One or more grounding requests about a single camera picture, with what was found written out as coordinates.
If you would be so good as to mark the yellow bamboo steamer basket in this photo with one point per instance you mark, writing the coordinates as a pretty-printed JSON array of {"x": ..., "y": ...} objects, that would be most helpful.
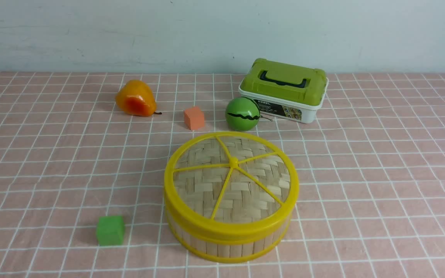
[{"x": 226, "y": 252}]

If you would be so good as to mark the green toy watermelon ball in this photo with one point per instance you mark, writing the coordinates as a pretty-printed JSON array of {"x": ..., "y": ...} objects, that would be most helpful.
[{"x": 242, "y": 114}]

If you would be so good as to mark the orange foam cube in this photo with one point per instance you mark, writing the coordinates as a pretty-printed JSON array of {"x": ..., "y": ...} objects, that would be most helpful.
[{"x": 194, "y": 118}]

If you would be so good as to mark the green lidded white box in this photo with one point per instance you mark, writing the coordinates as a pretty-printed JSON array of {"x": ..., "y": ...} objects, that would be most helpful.
[{"x": 284, "y": 90}]

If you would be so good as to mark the orange yellow toy pear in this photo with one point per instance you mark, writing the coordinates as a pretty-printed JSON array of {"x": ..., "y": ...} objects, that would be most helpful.
[{"x": 136, "y": 98}]

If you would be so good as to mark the green foam cube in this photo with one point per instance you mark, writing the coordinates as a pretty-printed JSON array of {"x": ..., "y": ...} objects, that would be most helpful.
[{"x": 110, "y": 230}]

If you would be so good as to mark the pink checkered tablecloth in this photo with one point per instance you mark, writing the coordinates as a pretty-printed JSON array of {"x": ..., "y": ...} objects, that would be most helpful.
[{"x": 371, "y": 168}]

